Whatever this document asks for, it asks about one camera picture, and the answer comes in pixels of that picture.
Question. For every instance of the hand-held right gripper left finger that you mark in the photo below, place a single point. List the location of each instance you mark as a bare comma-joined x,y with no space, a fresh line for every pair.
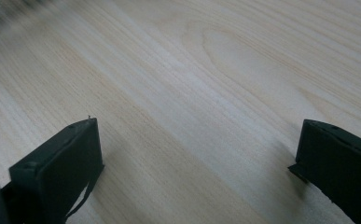
60,168

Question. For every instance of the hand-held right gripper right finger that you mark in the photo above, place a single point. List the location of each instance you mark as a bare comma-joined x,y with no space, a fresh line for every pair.
340,161

